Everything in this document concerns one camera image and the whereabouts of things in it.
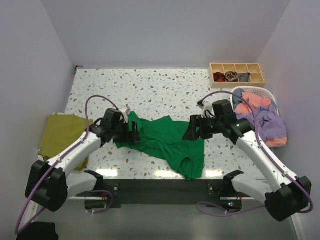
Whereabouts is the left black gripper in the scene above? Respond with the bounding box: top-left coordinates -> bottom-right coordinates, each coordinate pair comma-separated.
111,120 -> 141,143

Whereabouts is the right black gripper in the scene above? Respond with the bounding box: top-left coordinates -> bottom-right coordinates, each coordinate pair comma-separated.
182,114 -> 223,141

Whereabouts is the green t-shirt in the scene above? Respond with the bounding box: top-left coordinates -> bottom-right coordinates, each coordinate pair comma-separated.
115,111 -> 205,181

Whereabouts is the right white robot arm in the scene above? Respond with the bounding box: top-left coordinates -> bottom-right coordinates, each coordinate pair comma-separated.
183,100 -> 314,222

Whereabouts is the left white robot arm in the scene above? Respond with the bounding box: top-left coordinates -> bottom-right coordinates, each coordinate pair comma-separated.
25,107 -> 141,212

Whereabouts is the blue grey garment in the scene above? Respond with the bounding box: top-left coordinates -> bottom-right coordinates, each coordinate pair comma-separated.
232,88 -> 245,103

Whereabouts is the orange black rolled sock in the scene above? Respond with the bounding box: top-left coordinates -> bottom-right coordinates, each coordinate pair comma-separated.
213,72 -> 226,83

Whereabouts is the pink t-shirt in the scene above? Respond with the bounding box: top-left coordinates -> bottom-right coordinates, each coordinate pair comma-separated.
234,91 -> 288,148

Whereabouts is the brown patterned rolled sock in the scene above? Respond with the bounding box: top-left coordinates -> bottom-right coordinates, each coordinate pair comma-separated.
225,71 -> 239,83

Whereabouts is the dark grey rolled sock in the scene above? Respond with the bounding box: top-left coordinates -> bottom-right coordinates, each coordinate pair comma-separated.
238,72 -> 251,83

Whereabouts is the olive folded t-shirt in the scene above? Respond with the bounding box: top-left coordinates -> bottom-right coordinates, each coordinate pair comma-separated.
38,113 -> 87,162

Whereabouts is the white laundry basket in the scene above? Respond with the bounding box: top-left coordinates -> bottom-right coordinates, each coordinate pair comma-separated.
230,86 -> 279,151

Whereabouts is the purple t-shirt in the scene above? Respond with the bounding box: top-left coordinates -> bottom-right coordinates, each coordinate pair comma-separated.
235,103 -> 288,142

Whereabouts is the wooden compartment tray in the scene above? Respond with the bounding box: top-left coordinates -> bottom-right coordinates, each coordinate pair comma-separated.
209,63 -> 266,89

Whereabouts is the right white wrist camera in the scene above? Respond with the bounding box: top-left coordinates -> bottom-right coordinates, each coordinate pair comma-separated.
197,100 -> 214,118

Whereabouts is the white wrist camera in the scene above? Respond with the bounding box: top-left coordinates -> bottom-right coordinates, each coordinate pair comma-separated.
197,100 -> 214,118
119,106 -> 131,124

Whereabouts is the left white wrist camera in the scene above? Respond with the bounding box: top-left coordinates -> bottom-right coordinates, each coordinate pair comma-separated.
119,106 -> 131,124

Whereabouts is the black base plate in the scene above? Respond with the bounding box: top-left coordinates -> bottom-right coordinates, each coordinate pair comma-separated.
77,179 -> 247,212

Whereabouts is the aluminium rail frame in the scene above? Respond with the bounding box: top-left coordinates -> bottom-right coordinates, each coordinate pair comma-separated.
24,195 -> 307,240

